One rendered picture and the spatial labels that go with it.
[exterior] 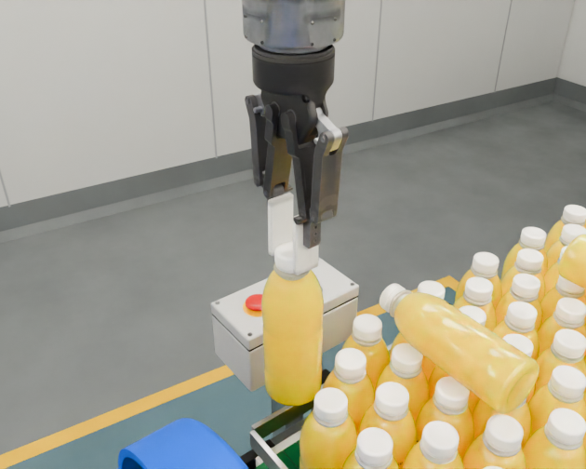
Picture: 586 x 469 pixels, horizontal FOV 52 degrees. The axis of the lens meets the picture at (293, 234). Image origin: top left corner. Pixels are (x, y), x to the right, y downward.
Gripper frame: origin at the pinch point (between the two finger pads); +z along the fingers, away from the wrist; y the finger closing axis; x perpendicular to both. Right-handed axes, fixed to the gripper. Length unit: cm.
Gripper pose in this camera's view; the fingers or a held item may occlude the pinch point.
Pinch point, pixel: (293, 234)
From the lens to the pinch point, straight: 64.0
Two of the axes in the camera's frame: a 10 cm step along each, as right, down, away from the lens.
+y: 6.0, 4.3, -6.7
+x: 8.0, -3.2, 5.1
